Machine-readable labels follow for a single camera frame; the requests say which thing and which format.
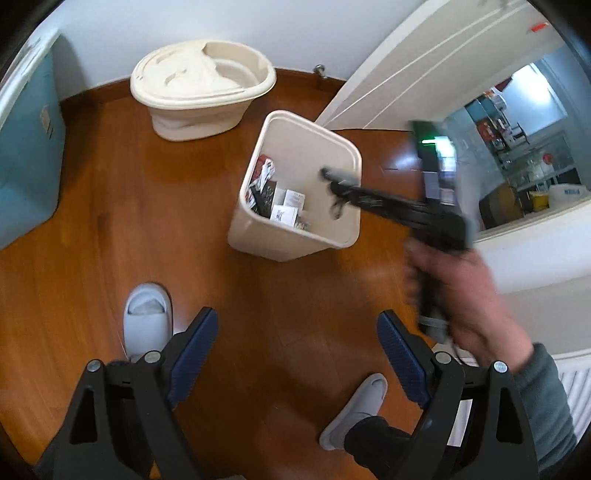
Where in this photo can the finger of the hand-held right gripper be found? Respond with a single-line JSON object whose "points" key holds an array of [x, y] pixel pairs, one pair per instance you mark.
{"points": [[369, 191], [383, 210]]}

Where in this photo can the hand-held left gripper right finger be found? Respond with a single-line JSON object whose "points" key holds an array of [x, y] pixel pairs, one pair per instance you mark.
{"points": [[401, 364]]}

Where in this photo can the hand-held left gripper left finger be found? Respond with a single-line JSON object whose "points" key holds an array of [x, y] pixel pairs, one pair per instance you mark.
{"points": [[194, 360]]}

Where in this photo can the cream plastic bin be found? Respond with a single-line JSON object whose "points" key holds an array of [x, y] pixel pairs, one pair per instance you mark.
{"points": [[295, 240]]}

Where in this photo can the person's right forearm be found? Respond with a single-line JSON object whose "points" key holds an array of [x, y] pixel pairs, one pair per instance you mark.
{"points": [[545, 406]]}

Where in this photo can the person's right hand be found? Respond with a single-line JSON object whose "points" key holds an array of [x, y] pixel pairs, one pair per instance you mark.
{"points": [[471, 300]]}

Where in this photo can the grey slipper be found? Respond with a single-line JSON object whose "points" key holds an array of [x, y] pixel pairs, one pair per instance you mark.
{"points": [[355, 406], [145, 318]]}

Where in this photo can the small white box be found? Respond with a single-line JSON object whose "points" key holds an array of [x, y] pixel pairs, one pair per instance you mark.
{"points": [[294, 198]]}

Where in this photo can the person's right leg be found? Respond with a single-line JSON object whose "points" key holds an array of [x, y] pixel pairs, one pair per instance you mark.
{"points": [[369, 443]]}

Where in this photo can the white cardboard box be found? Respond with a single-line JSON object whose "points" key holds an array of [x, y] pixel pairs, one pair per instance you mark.
{"points": [[282, 214]]}

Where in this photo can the yellow container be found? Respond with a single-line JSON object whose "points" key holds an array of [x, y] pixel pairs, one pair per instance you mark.
{"points": [[538, 199]]}

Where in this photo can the cluttered shelf unit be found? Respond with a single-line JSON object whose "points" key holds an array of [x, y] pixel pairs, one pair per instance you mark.
{"points": [[508, 134]]}

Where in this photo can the metal door stopper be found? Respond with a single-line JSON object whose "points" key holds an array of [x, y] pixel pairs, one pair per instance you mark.
{"points": [[319, 70]]}

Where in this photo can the white door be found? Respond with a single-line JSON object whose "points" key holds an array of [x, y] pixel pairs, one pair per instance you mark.
{"points": [[415, 60]]}

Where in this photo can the white radiator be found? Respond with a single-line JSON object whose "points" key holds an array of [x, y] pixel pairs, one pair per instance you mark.
{"points": [[575, 392]]}

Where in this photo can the cream foot tub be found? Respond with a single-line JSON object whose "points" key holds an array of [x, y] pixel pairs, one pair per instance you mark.
{"points": [[198, 78]]}

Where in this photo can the teal storage box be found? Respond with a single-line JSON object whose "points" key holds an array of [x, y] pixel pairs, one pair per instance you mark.
{"points": [[27, 152]]}

